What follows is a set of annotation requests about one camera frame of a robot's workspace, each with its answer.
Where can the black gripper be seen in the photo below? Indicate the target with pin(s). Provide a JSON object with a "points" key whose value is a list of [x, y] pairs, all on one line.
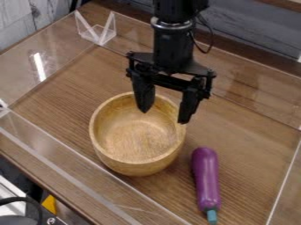
{"points": [[170, 68]]}

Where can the purple toy eggplant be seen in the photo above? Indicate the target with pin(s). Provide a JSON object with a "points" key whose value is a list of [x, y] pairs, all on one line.
{"points": [[205, 172]]}

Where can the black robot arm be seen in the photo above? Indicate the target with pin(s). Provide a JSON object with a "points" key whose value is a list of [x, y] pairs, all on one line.
{"points": [[177, 11]]}

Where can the brown wooden bowl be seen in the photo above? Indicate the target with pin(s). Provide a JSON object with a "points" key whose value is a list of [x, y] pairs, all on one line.
{"points": [[136, 143]]}

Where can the yellow black device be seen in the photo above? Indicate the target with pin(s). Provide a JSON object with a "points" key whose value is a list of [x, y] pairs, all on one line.
{"points": [[39, 213]]}

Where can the clear acrylic corner bracket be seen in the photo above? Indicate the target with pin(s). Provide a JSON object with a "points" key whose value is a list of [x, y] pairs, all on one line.
{"points": [[99, 34]]}

